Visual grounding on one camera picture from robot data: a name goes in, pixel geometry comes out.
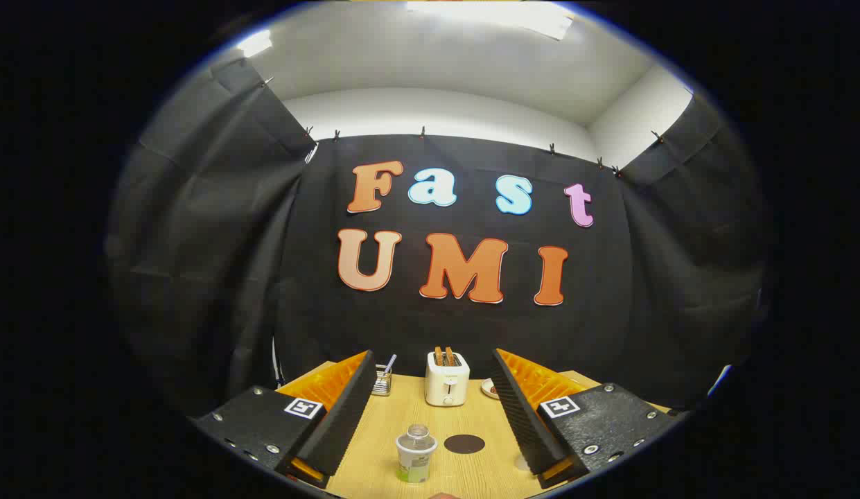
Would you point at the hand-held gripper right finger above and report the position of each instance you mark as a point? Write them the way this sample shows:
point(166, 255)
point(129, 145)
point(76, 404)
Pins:
point(523, 416)

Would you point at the dark brown round coaster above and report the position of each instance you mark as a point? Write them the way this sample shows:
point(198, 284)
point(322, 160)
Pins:
point(464, 444)

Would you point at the clear juice bottle white label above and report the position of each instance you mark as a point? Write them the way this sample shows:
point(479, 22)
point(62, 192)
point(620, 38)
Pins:
point(415, 457)

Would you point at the white toaster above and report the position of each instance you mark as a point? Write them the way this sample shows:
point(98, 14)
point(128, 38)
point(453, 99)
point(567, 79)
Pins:
point(446, 388)

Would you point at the small ceiling light panel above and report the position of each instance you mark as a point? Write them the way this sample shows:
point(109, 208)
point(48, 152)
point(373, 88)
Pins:
point(255, 44)

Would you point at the black backdrop cloth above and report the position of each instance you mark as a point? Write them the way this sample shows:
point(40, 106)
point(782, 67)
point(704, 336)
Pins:
point(194, 242)

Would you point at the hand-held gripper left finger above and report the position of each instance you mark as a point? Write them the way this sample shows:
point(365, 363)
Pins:
point(343, 416)

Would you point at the round white plate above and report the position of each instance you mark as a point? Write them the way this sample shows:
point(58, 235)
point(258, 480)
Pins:
point(488, 388)

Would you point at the wooden table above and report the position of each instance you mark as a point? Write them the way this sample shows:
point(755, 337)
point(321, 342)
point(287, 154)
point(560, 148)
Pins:
point(402, 416)

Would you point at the striped straw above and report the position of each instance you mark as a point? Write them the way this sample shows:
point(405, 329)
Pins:
point(389, 363)

